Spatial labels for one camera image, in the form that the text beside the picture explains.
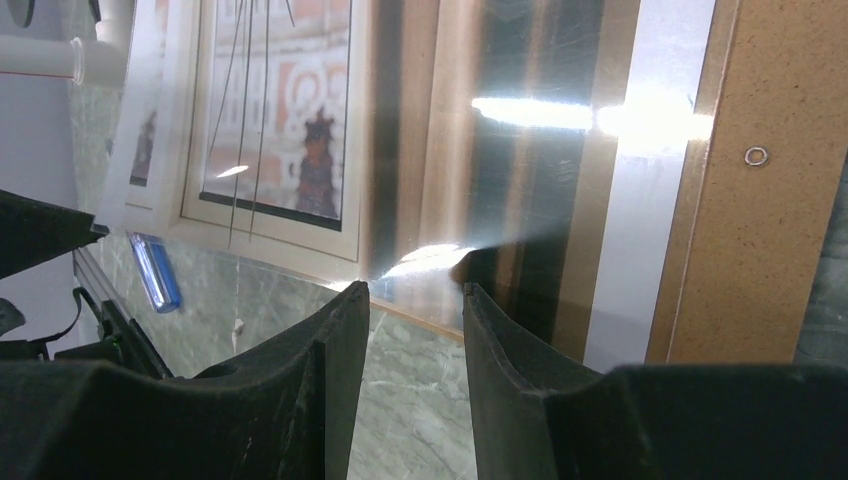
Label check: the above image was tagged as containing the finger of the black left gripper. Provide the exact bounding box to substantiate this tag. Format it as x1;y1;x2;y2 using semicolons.
1;190;109;278

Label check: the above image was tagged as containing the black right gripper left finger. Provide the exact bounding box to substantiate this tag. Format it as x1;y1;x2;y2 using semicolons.
1;281;370;479

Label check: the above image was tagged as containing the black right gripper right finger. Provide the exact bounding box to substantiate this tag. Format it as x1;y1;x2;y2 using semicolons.
463;284;847;479

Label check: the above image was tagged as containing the blue handled screwdriver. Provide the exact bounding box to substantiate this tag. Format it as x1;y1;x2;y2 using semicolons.
127;232;182;314

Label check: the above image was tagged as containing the clear glass pane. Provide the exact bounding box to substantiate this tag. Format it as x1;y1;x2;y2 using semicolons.
97;1;738;371

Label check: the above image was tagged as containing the printed plant photo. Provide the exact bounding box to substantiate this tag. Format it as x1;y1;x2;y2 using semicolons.
97;1;372;268

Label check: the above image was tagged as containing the white PVC pipe stand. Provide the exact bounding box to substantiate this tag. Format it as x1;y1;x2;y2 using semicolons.
1;0;136;89

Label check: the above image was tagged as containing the brown frame backing board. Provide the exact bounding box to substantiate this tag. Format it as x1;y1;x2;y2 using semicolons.
367;0;848;366

